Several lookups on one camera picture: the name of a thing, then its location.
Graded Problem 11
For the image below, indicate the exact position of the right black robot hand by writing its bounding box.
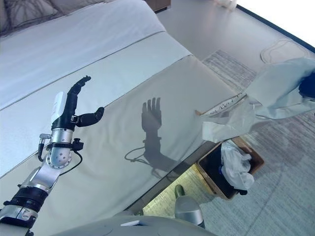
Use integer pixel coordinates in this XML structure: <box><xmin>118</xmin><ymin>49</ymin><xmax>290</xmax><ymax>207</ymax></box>
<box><xmin>298</xmin><ymin>75</ymin><xmax>315</xmax><ymax>98</ymax></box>

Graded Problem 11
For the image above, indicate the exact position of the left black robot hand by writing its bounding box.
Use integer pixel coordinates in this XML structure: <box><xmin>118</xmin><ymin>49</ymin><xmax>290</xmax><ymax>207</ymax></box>
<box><xmin>50</xmin><ymin>75</ymin><xmax>106</xmax><ymax>131</ymax></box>

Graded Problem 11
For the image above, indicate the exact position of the beige garment with patterned band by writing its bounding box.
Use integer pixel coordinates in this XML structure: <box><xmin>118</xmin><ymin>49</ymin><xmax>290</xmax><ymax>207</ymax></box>
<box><xmin>195</xmin><ymin>57</ymin><xmax>315</xmax><ymax>144</ymax></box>

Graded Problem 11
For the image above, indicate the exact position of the white garment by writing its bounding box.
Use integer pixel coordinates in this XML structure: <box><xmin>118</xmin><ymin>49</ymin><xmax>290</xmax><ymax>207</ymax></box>
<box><xmin>220</xmin><ymin>140</ymin><xmax>255</xmax><ymax>192</ymax></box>

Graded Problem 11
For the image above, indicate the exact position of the black garment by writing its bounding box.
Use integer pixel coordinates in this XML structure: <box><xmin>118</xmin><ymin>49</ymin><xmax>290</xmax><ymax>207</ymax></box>
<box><xmin>199</xmin><ymin>145</ymin><xmax>249</xmax><ymax>197</ymax></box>

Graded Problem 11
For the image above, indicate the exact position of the woven wicker basket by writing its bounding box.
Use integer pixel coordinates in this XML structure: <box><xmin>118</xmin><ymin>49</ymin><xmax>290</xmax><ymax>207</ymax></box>
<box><xmin>195</xmin><ymin>136</ymin><xmax>265</xmax><ymax>202</ymax></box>

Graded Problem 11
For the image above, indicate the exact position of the oval beige floor mat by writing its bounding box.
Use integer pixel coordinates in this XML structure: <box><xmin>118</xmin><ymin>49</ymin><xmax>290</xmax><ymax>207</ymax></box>
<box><xmin>260</xmin><ymin>39</ymin><xmax>311</xmax><ymax>65</ymax></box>

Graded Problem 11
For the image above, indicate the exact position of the white duvet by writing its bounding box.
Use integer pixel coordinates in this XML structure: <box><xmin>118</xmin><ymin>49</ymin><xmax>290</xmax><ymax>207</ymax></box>
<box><xmin>0</xmin><ymin>0</ymin><xmax>166</xmax><ymax>111</ymax></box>

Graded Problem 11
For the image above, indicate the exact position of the grey streaked rug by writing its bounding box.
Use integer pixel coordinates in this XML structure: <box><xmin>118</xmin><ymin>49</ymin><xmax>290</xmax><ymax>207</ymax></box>
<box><xmin>142</xmin><ymin>49</ymin><xmax>315</xmax><ymax>236</ymax></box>

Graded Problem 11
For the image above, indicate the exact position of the plain beige pillow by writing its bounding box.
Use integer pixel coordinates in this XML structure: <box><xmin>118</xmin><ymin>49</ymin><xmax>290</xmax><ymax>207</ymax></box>
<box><xmin>50</xmin><ymin>0</ymin><xmax>109</xmax><ymax>10</ymax></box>

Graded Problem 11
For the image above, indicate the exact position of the patterned grey cushion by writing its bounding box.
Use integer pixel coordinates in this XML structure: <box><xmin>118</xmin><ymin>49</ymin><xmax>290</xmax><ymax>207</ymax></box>
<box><xmin>0</xmin><ymin>0</ymin><xmax>59</xmax><ymax>32</ymax></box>

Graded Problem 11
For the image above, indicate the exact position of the white curtain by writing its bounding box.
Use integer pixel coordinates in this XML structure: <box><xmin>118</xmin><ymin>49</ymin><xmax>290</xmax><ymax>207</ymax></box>
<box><xmin>216</xmin><ymin>0</ymin><xmax>237</xmax><ymax>12</ymax></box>

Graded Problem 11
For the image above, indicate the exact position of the grey robot torso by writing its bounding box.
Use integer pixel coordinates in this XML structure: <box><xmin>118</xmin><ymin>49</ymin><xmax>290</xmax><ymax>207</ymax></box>
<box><xmin>53</xmin><ymin>215</ymin><xmax>217</xmax><ymax>236</ymax></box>

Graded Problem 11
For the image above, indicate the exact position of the brown nightstand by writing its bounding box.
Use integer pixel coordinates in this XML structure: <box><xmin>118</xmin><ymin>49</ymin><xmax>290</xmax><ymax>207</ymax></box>
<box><xmin>152</xmin><ymin>0</ymin><xmax>172</xmax><ymax>12</ymax></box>

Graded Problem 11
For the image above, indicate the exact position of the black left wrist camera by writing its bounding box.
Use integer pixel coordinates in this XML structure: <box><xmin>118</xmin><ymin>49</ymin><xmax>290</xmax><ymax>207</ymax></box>
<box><xmin>72</xmin><ymin>138</ymin><xmax>85</xmax><ymax>151</ymax></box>

